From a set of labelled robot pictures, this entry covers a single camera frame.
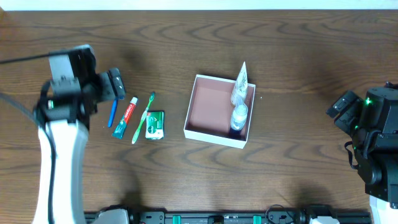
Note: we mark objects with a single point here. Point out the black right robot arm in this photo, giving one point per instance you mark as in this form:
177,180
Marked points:
371,123

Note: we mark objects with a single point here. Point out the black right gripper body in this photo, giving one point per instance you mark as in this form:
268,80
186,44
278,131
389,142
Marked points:
343,107

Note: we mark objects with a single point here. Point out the blue disposable razor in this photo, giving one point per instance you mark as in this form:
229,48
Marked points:
112,113

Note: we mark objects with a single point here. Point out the blue Dettol foam bottle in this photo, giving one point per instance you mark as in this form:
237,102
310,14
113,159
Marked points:
238,118

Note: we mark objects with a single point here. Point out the white cardboard box pink interior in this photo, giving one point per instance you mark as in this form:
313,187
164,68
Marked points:
209,112

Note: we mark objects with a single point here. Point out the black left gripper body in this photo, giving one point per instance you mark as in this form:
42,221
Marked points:
115,83

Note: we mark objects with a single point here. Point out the green Dettol soap bar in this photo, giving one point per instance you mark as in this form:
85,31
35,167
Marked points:
155,125

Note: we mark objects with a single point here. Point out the white lotion tube gold cap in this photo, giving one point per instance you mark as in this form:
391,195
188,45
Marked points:
240,89

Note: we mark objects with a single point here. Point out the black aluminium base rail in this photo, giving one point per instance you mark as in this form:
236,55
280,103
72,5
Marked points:
274,214

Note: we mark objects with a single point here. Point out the Colgate toothpaste tube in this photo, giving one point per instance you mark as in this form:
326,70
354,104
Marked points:
121,127

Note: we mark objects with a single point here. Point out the green white Colgate toothbrush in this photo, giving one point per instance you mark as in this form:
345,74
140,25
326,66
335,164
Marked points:
143,118

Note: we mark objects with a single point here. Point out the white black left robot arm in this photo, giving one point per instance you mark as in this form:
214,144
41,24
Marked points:
63,113

